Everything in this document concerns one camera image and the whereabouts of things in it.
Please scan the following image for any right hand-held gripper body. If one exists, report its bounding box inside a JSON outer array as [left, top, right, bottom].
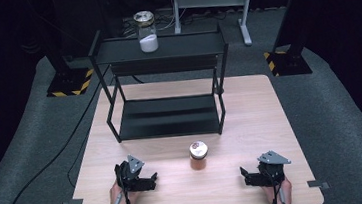
[[252, 148, 294, 189]]

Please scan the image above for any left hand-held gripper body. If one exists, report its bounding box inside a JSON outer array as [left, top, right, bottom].
[[112, 153, 148, 194]]

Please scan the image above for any black metal two-tier rack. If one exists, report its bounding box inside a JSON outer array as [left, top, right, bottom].
[[85, 17, 238, 147]]

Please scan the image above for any glass jar of white powder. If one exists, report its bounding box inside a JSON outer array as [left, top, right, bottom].
[[132, 9, 161, 55]]

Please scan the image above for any person's right hand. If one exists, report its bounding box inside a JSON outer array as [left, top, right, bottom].
[[261, 176, 295, 204]]

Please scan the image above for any glass jar of orange powder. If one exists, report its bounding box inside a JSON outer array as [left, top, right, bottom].
[[187, 140, 212, 172]]

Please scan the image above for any black yellow striped stand base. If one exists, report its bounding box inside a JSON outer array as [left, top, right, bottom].
[[262, 46, 314, 79], [43, 66, 98, 100]]

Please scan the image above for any right hand-held gripper cable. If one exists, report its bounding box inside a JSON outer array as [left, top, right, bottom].
[[266, 165, 292, 204]]

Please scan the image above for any hand-held gripper cable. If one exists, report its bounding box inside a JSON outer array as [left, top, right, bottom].
[[96, 168, 133, 204], [266, 165, 292, 204]]

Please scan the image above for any left hand-held gripper cable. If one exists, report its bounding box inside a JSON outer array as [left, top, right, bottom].
[[96, 168, 133, 204]]

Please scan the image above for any thin black floor cable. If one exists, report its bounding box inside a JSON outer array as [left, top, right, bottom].
[[58, 77, 126, 189]]

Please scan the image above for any thick black floor cable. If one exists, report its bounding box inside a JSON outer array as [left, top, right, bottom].
[[0, 64, 124, 204]]

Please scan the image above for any tangle of floor cables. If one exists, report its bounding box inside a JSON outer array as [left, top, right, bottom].
[[121, 9, 177, 39]]

